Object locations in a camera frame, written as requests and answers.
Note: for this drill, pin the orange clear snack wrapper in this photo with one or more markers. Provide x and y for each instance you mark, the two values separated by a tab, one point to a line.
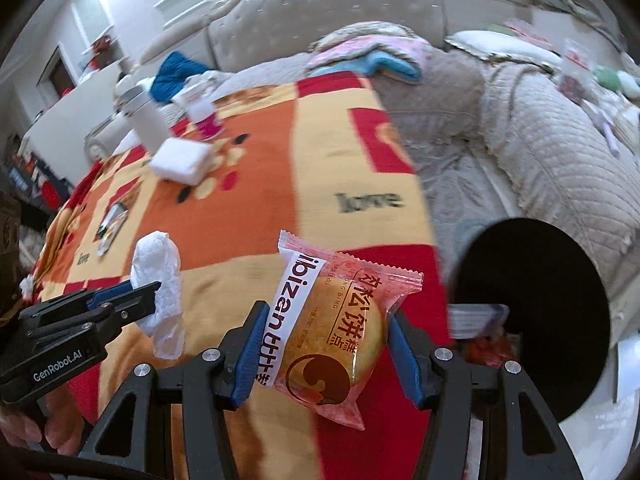
107	241

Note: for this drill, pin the long white medicine box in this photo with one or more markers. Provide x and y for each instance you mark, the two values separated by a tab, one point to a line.
469	321

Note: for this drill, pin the orange red yellow blanket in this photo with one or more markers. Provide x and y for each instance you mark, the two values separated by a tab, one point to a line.
320	158

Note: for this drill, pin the red plastic bag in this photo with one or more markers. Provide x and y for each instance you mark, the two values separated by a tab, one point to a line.
492	352

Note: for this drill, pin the folded pink blue blankets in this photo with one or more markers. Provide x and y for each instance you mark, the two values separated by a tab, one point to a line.
369	48

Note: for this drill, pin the white foam block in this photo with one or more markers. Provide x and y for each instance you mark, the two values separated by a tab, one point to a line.
183	161

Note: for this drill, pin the black trash bin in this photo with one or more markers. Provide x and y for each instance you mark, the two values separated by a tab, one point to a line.
557	304

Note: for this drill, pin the white bottle pink label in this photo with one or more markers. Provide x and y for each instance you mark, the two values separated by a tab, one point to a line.
202	111

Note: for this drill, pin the blue garment on sofa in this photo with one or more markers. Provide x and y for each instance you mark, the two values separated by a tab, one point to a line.
172	75

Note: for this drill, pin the beige tufted sofa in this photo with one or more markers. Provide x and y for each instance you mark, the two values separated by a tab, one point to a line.
490	140

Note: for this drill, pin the pink pastry snack packet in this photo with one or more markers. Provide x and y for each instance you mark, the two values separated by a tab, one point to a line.
326	326

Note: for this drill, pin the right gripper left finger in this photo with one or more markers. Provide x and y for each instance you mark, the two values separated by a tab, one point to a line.
132	438

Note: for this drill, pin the white frilled pillow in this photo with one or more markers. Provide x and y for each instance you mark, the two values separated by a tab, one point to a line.
497	47

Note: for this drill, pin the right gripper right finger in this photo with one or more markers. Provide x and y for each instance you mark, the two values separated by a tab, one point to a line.
521	438

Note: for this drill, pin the white thermos bottle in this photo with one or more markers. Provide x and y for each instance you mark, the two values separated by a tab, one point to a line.
145	118

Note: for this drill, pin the white tissue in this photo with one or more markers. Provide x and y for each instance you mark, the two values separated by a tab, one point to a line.
156	259

